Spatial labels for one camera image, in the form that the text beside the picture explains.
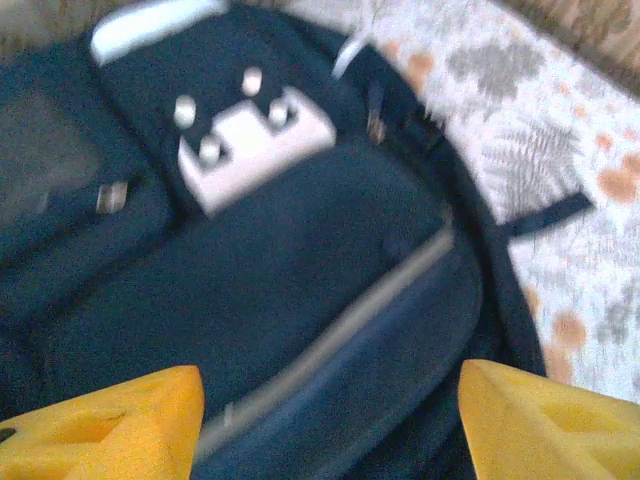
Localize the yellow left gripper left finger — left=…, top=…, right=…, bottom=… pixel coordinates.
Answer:
left=0, top=364, right=207, bottom=480

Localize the navy blue backpack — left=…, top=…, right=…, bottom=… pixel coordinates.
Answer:
left=0, top=0, right=596, bottom=480

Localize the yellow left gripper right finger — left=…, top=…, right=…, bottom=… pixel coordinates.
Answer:
left=458, top=359, right=640, bottom=480

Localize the floral patterned tablecloth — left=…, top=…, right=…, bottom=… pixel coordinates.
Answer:
left=284, top=0, right=640, bottom=401

